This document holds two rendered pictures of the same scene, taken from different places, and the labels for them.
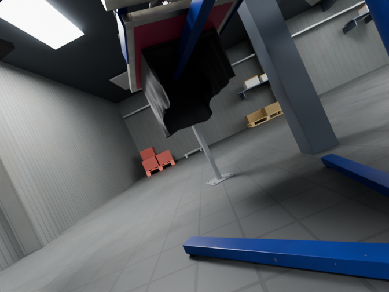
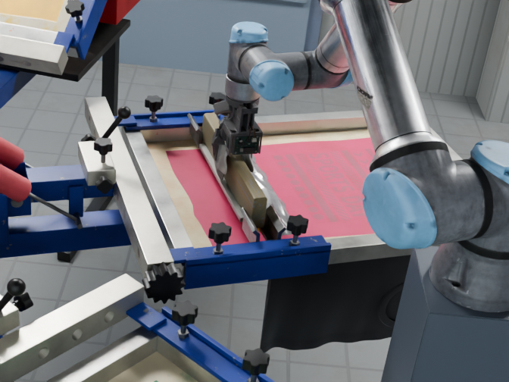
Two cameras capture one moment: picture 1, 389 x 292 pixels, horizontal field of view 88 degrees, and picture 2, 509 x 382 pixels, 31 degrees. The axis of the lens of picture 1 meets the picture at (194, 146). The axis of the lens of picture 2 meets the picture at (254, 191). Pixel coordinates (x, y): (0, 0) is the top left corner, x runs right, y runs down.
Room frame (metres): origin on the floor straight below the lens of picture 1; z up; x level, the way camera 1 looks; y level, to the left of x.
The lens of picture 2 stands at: (0.94, -1.91, 2.02)
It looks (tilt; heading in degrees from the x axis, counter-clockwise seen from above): 31 degrees down; 84
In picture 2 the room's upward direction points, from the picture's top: 7 degrees clockwise
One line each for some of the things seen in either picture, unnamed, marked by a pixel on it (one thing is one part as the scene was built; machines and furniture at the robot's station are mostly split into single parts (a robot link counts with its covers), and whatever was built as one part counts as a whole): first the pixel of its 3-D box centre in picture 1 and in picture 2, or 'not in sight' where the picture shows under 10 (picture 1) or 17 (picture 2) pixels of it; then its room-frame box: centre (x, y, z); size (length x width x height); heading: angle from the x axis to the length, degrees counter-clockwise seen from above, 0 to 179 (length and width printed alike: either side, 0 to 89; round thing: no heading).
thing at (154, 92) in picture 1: (157, 101); not in sight; (1.27, 0.09, 0.74); 0.46 x 0.04 x 0.42; 16
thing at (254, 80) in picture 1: (250, 83); not in sight; (7.49, -2.85, 1.45); 0.52 x 0.43 x 0.29; 86
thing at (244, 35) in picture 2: not in sight; (248, 52); (1.08, -0.20, 1.31); 0.09 x 0.08 x 0.11; 110
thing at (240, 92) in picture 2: not in sight; (245, 86); (1.08, -0.20, 1.23); 0.08 x 0.08 x 0.05
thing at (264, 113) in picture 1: (263, 115); not in sight; (7.25, -2.72, 0.22); 1.23 x 0.84 x 0.45; 86
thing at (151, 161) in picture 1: (157, 157); not in sight; (7.01, 1.34, 0.42); 1.51 x 1.19 x 0.85; 176
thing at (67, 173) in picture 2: not in sight; (70, 182); (0.73, -0.28, 1.02); 0.17 x 0.06 x 0.05; 16
